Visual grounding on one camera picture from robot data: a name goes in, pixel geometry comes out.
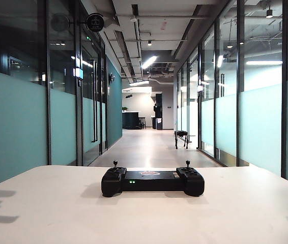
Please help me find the tall black cabinet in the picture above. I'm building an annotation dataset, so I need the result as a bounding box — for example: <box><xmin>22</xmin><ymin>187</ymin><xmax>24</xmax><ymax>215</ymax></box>
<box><xmin>155</xmin><ymin>93</ymin><xmax>164</xmax><ymax>118</ymax></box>

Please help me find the long linear ceiling lamp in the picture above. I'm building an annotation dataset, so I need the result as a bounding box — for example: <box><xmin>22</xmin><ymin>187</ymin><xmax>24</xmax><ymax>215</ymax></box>
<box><xmin>141</xmin><ymin>55</ymin><xmax>158</xmax><ymax>70</ymax></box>

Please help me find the long black door handle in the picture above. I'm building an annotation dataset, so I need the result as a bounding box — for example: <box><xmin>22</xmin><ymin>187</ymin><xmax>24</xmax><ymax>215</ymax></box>
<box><xmin>91</xmin><ymin>58</ymin><xmax>98</xmax><ymax>142</ymax></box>

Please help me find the round black hanging sign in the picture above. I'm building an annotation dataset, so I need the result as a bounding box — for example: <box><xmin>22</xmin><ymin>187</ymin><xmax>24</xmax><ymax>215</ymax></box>
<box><xmin>85</xmin><ymin>12</ymin><xmax>105</xmax><ymax>33</ymax></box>

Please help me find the dark counter cabinet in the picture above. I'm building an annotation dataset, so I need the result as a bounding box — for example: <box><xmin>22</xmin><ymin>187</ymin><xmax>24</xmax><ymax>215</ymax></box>
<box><xmin>122</xmin><ymin>111</ymin><xmax>140</xmax><ymax>130</ymax></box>

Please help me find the black quadruped robot dog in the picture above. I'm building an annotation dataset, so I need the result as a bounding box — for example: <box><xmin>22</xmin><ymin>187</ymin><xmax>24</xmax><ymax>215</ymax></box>
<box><xmin>174</xmin><ymin>130</ymin><xmax>190</xmax><ymax>150</ymax></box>

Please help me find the black remote control with joysticks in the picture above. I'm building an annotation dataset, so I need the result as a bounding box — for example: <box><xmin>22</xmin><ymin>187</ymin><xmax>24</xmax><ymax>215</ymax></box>
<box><xmin>101</xmin><ymin>159</ymin><xmax>206</xmax><ymax>198</ymax></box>

